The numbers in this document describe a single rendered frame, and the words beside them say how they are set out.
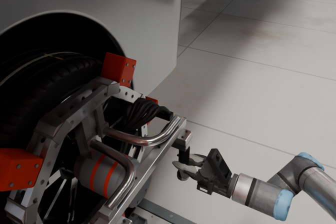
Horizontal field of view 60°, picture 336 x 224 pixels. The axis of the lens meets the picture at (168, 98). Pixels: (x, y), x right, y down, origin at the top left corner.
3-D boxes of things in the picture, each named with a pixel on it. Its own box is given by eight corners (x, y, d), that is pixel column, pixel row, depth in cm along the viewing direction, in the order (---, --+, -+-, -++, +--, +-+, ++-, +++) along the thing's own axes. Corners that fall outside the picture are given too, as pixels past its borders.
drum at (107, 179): (102, 161, 104) (97, 132, 95) (154, 184, 96) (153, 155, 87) (75, 191, 94) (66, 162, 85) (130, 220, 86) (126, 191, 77)
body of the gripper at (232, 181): (194, 189, 97) (228, 204, 93) (195, 172, 92) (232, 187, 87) (202, 172, 103) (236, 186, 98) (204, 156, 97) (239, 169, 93)
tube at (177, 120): (131, 104, 98) (128, 78, 91) (183, 122, 91) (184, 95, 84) (97, 137, 85) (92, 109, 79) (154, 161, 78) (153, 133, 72)
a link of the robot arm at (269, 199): (285, 220, 90) (287, 226, 81) (245, 204, 95) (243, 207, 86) (294, 191, 91) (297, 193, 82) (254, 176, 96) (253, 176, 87)
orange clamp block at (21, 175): (22, 147, 70) (-12, 146, 62) (45, 159, 67) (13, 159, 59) (11, 175, 70) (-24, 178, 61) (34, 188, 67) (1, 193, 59)
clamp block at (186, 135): (167, 133, 98) (167, 121, 95) (192, 142, 95) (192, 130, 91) (160, 142, 95) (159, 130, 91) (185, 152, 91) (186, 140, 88)
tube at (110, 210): (92, 142, 84) (86, 114, 77) (150, 167, 77) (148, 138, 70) (46, 188, 71) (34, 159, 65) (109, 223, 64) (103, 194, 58)
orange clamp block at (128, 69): (111, 81, 96) (118, 55, 95) (130, 88, 93) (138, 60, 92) (98, 80, 89) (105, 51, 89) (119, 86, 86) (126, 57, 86)
